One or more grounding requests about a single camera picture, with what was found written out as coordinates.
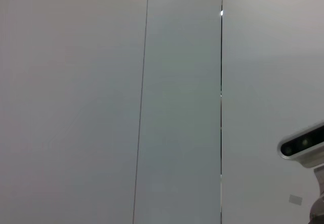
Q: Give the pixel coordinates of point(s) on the small grey wall plate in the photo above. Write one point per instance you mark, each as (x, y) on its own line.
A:
(295, 199)

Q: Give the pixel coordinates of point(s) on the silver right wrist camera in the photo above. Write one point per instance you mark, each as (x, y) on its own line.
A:
(303, 143)

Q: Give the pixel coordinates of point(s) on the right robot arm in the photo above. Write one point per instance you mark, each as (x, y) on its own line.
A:
(319, 211)

